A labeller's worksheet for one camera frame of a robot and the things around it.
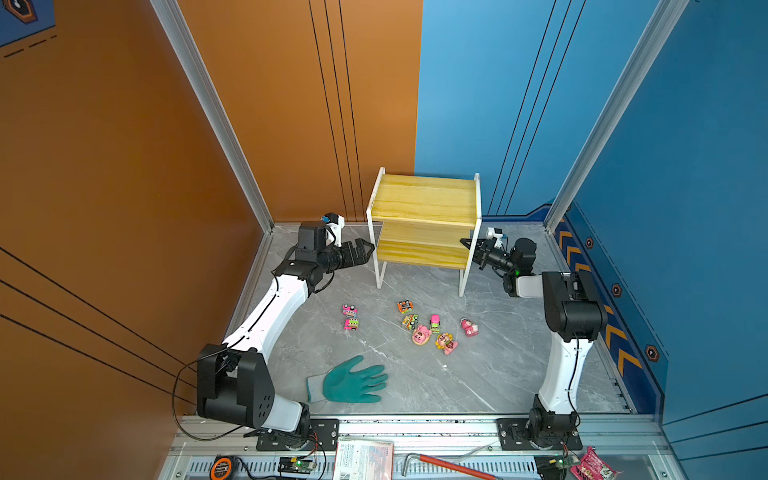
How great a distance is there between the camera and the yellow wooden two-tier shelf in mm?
774

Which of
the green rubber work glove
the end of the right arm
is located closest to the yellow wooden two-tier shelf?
the end of the right arm

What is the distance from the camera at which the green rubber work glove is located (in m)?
0.80

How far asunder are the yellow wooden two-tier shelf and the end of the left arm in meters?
0.07
